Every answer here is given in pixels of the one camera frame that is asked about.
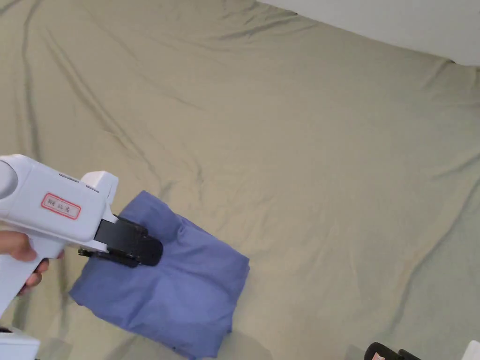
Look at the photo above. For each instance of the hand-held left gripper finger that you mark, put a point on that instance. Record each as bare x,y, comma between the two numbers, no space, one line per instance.
112,257
146,247

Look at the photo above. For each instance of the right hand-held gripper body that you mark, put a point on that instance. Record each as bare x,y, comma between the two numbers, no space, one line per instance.
474,352

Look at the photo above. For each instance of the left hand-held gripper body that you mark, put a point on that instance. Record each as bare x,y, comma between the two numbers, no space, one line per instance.
56,195

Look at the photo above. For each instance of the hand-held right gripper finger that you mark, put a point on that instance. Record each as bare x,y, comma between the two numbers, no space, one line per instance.
380,352
407,356

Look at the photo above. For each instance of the blue garment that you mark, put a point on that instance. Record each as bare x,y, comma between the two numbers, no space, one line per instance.
180,292

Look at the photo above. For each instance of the person's left hand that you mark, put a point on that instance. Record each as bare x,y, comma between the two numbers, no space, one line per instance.
15,245

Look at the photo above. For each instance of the white plastic device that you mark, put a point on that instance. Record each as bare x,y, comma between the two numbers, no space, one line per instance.
18,347

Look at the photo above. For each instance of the bed with pale green sheet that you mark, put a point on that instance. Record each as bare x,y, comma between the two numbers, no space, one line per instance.
300,168

